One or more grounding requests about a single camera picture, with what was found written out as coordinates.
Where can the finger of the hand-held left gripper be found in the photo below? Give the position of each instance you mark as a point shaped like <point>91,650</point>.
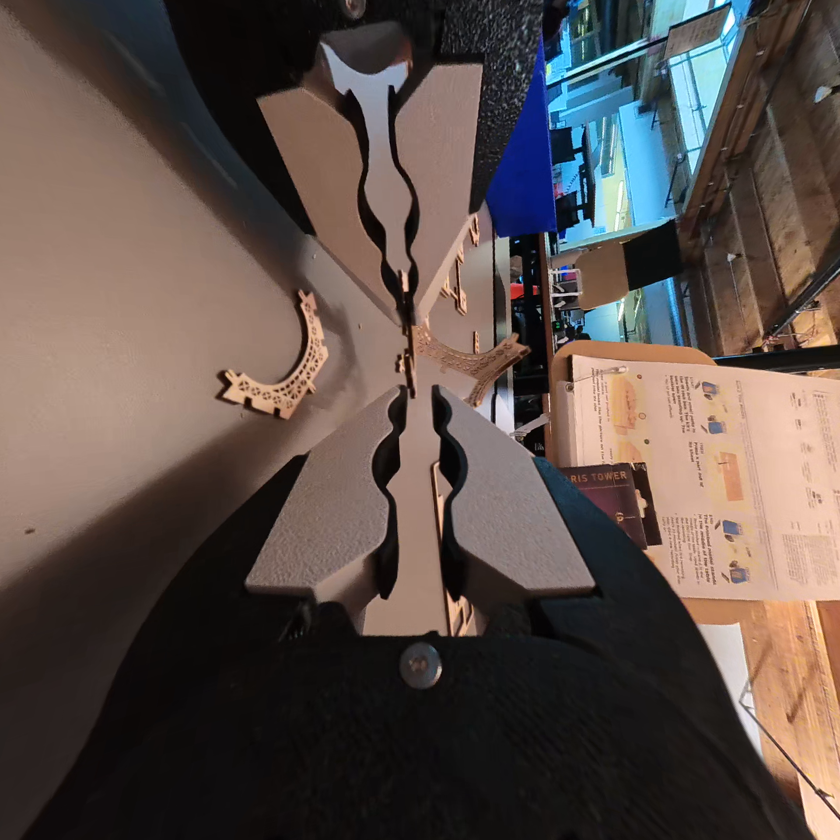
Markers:
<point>439,144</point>
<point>315,151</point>

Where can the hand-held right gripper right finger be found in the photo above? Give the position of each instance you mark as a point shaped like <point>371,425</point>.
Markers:
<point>512,525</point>

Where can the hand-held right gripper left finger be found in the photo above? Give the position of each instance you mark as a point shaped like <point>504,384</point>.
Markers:
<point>328,518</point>

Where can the wooden lattice arch piece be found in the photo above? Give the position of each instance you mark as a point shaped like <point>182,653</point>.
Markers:
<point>482,390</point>
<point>298,384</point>
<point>453,358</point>

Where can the grey desk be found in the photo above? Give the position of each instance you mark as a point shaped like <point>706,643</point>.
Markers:
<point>131,262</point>

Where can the blue plastic bin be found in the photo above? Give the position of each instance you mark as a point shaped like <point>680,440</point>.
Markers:
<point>522,164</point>

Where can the dark purple box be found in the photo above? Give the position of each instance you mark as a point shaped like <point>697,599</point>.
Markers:
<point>604,499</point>

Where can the tan and black chair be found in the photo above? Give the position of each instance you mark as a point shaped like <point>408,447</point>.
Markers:
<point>630,262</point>

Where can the printed instruction sheet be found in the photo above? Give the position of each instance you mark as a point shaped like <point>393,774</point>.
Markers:
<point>722,459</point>

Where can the white paper sheet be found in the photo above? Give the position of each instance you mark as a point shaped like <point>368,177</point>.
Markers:
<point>725,663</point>

